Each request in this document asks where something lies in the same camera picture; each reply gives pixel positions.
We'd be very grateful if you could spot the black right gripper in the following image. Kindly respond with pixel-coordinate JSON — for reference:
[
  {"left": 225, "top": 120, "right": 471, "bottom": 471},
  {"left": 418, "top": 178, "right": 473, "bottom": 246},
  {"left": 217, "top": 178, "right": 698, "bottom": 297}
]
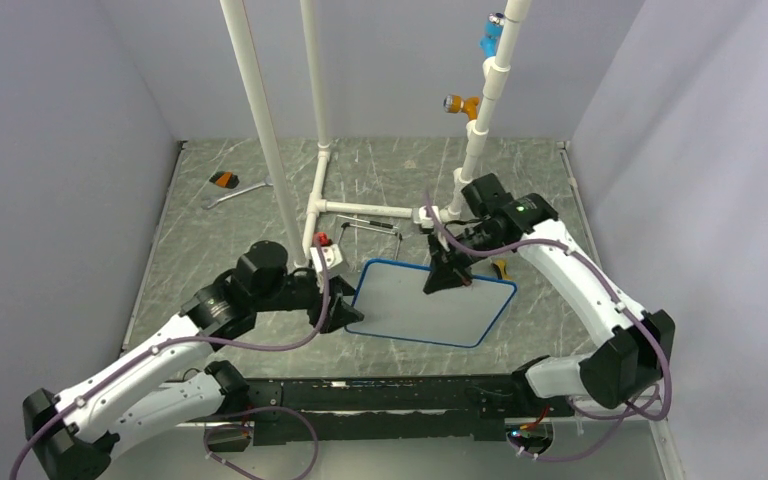
[{"left": 424, "top": 222, "right": 507, "bottom": 293}]

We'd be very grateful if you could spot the silver wrench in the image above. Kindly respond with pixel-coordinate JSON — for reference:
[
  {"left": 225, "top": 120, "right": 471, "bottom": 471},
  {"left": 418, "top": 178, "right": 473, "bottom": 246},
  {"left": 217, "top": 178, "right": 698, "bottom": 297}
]
[{"left": 202, "top": 179, "right": 273, "bottom": 210}]

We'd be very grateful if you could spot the blue framed whiteboard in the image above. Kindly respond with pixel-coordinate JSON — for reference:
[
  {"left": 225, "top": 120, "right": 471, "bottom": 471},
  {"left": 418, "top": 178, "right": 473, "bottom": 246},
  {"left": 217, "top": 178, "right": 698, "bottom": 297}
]
[{"left": 344, "top": 259, "right": 517, "bottom": 349}]

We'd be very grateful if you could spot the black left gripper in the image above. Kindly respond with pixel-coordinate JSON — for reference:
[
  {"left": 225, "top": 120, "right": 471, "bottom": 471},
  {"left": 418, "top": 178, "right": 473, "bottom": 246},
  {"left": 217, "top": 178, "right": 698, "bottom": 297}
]
[{"left": 254, "top": 271, "right": 364, "bottom": 332}]

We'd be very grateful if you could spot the black whiteboard marker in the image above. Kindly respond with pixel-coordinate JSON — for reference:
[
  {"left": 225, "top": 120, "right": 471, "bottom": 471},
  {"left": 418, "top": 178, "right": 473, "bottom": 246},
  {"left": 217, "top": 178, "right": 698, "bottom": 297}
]
[{"left": 337, "top": 214, "right": 398, "bottom": 231}]

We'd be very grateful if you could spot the white pvc pipe frame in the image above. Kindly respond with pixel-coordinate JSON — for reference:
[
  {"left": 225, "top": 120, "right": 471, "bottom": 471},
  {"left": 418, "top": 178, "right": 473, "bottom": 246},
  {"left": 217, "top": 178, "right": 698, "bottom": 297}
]
[{"left": 220, "top": 0, "right": 532, "bottom": 266}]

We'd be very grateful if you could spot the yellow black eraser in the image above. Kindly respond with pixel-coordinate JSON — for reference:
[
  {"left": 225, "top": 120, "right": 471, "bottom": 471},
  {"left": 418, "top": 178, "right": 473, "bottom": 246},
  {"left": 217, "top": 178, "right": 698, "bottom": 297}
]
[{"left": 491, "top": 259, "right": 511, "bottom": 280}]

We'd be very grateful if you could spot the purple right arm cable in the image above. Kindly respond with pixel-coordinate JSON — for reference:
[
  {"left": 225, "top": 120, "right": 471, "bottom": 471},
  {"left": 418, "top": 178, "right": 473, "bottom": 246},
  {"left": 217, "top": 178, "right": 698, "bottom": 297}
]
[{"left": 422, "top": 190, "right": 673, "bottom": 464}]

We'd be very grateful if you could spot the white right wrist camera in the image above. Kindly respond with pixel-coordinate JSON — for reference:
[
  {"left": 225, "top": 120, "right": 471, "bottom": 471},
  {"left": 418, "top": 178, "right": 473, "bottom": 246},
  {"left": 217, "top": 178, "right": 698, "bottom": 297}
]
[{"left": 411, "top": 205, "right": 441, "bottom": 234}]

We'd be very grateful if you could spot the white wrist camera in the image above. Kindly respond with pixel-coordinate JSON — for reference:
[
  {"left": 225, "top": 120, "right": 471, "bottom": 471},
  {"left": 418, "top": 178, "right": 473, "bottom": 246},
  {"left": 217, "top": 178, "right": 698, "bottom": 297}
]
[
  {"left": 309, "top": 232, "right": 347, "bottom": 277},
  {"left": 411, "top": 205, "right": 441, "bottom": 234}
]

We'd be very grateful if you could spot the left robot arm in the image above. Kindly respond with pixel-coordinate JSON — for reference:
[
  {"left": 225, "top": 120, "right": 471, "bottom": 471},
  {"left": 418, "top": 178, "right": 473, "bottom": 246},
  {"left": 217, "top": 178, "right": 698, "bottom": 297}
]
[{"left": 20, "top": 234, "right": 363, "bottom": 479}]

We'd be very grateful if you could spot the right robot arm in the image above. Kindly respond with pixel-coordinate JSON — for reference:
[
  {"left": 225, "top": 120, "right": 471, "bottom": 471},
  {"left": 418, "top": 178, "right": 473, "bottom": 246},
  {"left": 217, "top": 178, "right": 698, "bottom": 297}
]
[{"left": 418, "top": 174, "right": 675, "bottom": 420}]

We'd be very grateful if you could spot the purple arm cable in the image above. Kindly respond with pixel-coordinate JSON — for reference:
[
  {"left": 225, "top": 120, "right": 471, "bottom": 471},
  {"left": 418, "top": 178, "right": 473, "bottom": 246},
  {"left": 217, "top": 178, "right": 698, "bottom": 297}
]
[
  {"left": 422, "top": 190, "right": 673, "bottom": 464},
  {"left": 9, "top": 239, "right": 332, "bottom": 480}
]

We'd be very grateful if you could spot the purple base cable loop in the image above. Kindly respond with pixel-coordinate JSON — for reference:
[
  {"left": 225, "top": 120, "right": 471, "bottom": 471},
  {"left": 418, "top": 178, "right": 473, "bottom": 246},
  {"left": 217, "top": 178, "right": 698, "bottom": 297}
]
[{"left": 203, "top": 405, "right": 321, "bottom": 480}]

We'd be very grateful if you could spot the orange black small tool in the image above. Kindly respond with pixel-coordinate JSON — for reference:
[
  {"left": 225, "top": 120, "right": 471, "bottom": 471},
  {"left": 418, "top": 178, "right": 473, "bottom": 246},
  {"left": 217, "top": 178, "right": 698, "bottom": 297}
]
[{"left": 209, "top": 171, "right": 240, "bottom": 189}]

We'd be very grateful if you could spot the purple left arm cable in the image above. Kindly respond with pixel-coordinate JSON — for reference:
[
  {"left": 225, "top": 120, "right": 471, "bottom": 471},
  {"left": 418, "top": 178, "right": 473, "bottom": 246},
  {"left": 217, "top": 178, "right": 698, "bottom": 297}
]
[{"left": 9, "top": 239, "right": 332, "bottom": 480}]

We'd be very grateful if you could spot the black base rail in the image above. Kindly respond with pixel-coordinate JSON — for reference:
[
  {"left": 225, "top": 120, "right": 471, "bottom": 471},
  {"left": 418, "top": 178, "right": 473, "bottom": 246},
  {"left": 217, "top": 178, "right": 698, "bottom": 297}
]
[{"left": 181, "top": 374, "right": 558, "bottom": 446}]

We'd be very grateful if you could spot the orange nozzle fitting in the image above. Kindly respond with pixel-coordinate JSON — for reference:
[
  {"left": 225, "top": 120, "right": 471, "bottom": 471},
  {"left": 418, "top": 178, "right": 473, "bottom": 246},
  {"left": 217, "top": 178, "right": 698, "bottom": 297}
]
[{"left": 443, "top": 94, "right": 481, "bottom": 121}]

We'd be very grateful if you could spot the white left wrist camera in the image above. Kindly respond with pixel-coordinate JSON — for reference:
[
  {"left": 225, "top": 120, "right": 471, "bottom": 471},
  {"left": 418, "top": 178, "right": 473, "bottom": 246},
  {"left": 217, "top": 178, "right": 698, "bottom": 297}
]
[{"left": 309, "top": 232, "right": 347, "bottom": 277}]

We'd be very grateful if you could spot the blue nozzle fitting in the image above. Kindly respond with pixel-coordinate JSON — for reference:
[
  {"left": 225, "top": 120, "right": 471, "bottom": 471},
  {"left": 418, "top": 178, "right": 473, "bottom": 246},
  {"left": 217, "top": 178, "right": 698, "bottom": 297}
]
[{"left": 479, "top": 12, "right": 506, "bottom": 58}]

